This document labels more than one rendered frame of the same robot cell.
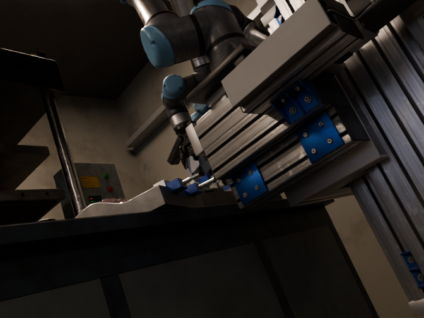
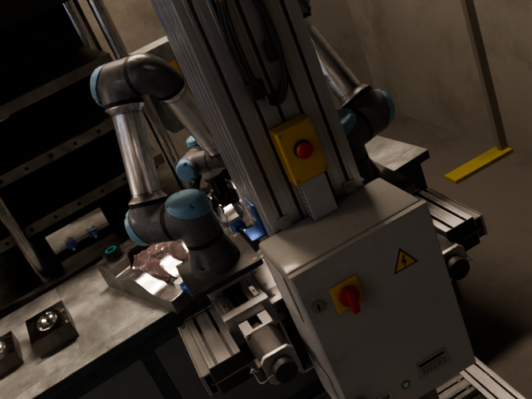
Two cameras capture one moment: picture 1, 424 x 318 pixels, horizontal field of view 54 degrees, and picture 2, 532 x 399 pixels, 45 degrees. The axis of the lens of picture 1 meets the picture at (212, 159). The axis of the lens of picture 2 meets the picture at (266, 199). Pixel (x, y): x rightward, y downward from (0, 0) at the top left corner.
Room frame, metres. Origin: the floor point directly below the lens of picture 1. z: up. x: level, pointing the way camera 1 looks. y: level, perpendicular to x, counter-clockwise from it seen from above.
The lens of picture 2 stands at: (-0.18, -1.35, 1.93)
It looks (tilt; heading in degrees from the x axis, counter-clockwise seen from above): 25 degrees down; 38
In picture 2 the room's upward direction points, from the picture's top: 24 degrees counter-clockwise
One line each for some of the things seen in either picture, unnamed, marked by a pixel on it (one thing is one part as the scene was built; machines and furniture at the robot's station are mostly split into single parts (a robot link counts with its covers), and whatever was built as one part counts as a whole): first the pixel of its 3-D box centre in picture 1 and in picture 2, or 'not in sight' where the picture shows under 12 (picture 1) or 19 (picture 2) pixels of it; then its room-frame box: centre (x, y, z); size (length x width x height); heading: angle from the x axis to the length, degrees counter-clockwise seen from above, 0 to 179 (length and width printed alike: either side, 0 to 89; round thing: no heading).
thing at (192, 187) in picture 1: (196, 188); not in sight; (1.21, 0.08, 0.85); 0.13 x 0.05 x 0.05; 73
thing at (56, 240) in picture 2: not in sight; (72, 222); (1.57, 1.19, 0.87); 0.50 x 0.27 x 0.17; 56
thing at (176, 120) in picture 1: (182, 122); (211, 169); (1.38, 0.05, 1.15); 0.08 x 0.08 x 0.05
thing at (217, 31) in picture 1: (214, 28); (191, 215); (1.00, -0.15, 1.20); 0.13 x 0.12 x 0.14; 100
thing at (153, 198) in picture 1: (113, 224); (160, 266); (1.23, 0.35, 0.85); 0.50 x 0.26 x 0.11; 73
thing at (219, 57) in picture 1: (233, 61); (209, 248); (1.00, -0.15, 1.09); 0.15 x 0.15 x 0.10
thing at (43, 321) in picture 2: not in sight; (51, 328); (0.89, 0.66, 0.83); 0.20 x 0.15 x 0.07; 56
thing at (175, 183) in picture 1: (180, 184); (192, 287); (1.10, 0.11, 0.85); 0.13 x 0.05 x 0.05; 73
